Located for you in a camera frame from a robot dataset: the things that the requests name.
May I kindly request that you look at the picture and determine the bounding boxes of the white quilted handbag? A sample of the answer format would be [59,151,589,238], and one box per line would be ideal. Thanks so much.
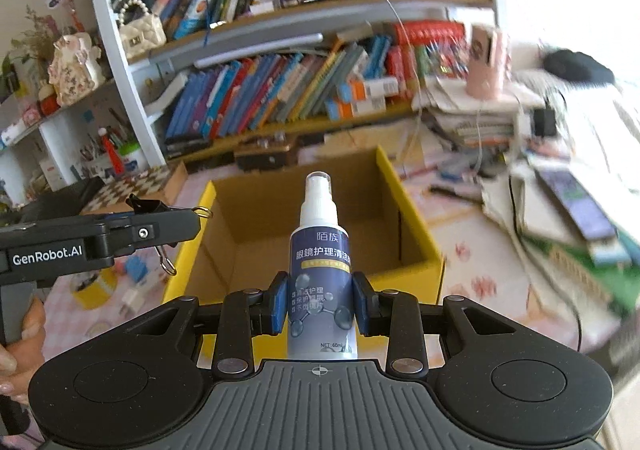
[117,0,166,58]

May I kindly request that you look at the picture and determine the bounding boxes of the black power adapter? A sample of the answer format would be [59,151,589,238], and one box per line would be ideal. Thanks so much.
[532,108,558,137]

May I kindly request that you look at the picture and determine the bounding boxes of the blue label spray bottle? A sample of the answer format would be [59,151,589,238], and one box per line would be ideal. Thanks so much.
[287,171,358,361]

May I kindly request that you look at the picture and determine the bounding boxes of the dark cloth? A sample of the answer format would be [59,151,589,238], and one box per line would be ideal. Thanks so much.
[544,49,615,84]

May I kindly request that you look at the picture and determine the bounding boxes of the wooden chessboard box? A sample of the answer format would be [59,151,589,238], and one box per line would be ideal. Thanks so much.
[80,163,188,216]

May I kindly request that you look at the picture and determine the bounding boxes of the stack of papers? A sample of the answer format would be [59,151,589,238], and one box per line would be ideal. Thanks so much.
[412,75,546,151]

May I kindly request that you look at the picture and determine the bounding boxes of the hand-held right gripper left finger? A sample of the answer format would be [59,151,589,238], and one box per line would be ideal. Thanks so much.
[114,273,290,379]

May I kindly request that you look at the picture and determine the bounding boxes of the orange white small boxes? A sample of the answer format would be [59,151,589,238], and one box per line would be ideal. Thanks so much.
[325,78,401,118]

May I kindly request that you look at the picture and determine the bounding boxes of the white tub green lid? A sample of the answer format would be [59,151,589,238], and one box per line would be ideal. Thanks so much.
[112,140,151,176]

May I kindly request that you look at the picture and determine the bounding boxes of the person's left hand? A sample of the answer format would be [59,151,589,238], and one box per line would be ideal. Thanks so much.
[0,297,48,398]

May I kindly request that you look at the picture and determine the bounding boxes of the pen holder with pens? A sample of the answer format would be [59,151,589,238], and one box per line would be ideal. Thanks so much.
[75,125,116,181]

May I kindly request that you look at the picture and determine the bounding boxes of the white bookshelf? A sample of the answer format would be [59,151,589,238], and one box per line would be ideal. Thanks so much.
[0,0,501,191]

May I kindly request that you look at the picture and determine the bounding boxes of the black binder clip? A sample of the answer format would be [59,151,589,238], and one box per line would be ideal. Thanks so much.
[125,193,213,276]

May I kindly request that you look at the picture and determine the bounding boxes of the pink cup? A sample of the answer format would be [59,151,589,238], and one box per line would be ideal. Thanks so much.
[466,24,508,100]

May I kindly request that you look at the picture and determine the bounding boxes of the white charger plug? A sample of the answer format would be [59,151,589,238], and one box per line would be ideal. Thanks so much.
[120,287,146,318]

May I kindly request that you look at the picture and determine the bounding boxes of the black chair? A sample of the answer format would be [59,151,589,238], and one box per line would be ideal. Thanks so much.
[20,177,106,226]

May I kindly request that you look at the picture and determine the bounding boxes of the yellow cardboard box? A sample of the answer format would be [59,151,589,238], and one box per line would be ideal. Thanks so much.
[161,145,446,361]

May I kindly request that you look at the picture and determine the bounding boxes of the pile of books and papers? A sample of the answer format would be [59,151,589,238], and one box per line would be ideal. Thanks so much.
[482,150,640,316]

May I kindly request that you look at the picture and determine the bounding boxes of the dark brown case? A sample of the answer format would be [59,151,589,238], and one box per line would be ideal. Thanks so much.
[235,133,301,171]

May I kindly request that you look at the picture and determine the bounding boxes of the red glue bottle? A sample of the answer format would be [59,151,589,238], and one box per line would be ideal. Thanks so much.
[97,127,125,178]

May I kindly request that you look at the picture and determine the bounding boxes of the yellow tape roll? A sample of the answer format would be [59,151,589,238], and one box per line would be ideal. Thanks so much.
[70,267,118,311]

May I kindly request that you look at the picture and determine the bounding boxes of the red box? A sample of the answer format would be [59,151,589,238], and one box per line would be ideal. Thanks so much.
[392,20,468,48]

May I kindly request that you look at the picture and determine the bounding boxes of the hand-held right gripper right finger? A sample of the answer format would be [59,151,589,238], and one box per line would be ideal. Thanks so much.
[352,273,522,377]

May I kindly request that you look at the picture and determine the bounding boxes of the black pen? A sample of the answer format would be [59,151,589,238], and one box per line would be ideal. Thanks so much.
[429,185,481,203]

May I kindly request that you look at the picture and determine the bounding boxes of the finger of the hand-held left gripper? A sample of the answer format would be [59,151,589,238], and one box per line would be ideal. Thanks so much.
[102,209,202,261]

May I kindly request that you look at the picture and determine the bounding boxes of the black cable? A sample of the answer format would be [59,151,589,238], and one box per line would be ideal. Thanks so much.
[507,170,583,353]

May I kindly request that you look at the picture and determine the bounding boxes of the pink checked desktop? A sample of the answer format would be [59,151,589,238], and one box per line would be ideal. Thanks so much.
[45,150,626,361]

